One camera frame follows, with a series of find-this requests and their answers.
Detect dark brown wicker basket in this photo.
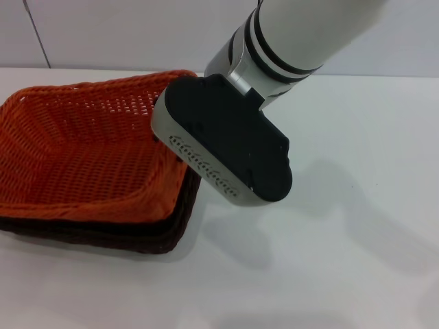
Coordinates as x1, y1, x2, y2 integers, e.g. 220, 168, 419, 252
0, 164, 204, 256

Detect orange wicker basket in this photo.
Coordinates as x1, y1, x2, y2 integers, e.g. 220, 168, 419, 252
0, 69, 200, 222

